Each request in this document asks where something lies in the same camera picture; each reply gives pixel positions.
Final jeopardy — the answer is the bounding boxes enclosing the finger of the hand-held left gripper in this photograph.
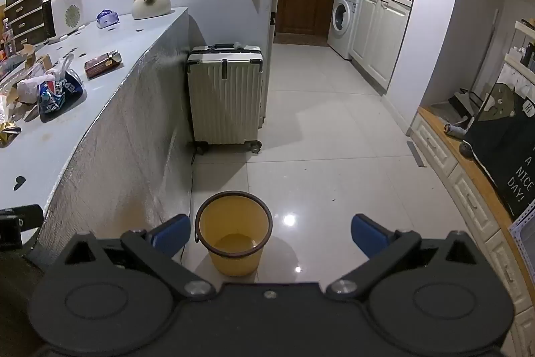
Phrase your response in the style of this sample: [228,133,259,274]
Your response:
[0,204,44,251]

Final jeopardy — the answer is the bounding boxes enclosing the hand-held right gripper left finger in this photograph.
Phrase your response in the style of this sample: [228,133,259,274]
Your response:
[59,214,218,302]

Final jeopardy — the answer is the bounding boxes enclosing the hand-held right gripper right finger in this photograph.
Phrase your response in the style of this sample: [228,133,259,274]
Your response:
[326,214,481,302]

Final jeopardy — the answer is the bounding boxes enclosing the orange plastic bucket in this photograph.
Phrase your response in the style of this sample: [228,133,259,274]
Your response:
[193,192,274,278]

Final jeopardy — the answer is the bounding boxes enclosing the white plastic bag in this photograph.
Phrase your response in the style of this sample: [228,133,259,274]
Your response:
[17,54,76,103]

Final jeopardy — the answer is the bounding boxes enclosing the red cigarette box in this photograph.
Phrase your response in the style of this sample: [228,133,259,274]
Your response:
[84,51,123,79]

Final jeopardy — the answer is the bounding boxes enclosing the golden foil wrapper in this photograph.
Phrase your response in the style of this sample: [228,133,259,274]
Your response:
[0,122,21,147]

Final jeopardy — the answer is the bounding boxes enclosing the white window-seat drawer unit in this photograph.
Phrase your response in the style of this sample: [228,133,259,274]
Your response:
[407,106,535,357]

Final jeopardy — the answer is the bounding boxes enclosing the small spray can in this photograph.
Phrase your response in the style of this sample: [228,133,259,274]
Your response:
[444,122,473,138]

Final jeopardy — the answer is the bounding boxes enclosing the crushed blue drink can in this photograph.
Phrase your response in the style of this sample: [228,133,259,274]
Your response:
[37,68,86,121]

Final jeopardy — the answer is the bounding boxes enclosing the white hard-shell suitcase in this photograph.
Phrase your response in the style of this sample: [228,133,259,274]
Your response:
[186,42,266,155]

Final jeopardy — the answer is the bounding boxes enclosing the black printed bag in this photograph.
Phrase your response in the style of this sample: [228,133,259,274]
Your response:
[464,83,535,217]

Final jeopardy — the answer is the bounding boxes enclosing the brown torn cardboard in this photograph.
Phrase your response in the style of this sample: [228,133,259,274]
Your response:
[19,43,53,70]

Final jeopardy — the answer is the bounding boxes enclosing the white kitchen cabinets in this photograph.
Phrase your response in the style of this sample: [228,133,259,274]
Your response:
[348,0,412,92]

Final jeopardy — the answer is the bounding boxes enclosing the dark drawer cabinet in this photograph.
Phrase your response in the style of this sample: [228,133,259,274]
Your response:
[3,0,63,46]

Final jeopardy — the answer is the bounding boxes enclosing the white washing machine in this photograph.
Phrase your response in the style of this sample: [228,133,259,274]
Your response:
[327,0,362,60]

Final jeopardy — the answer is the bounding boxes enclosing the white fan heater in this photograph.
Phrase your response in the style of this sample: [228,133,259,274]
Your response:
[42,0,83,44]

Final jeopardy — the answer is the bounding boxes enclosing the blue tissue pack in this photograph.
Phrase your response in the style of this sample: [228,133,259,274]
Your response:
[96,9,120,27]

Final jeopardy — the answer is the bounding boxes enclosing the cat-shaped ceramic ornament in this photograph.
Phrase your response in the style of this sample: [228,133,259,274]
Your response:
[131,0,172,21]

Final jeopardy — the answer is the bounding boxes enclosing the white storage shelf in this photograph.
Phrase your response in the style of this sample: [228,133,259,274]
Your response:
[504,19,535,89]

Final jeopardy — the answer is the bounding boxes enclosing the long-handled broom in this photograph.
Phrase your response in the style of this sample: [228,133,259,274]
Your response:
[449,10,500,120]

